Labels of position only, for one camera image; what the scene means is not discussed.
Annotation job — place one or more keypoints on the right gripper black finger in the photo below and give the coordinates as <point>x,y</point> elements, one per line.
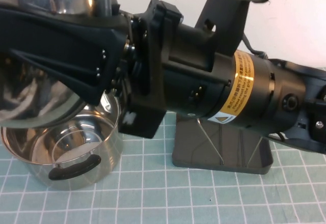
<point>76,51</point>
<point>63,20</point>

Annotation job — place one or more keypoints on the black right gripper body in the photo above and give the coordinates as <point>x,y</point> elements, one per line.
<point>193,63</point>

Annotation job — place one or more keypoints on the steel pot lid black knob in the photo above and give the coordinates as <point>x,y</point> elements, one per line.
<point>30,96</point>

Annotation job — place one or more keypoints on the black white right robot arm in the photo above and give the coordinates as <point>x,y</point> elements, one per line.
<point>290,89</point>

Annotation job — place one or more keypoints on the green white-grid tablecloth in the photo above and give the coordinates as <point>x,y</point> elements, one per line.
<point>178,198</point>

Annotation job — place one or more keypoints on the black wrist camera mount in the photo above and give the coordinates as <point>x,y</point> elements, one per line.
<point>152,56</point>

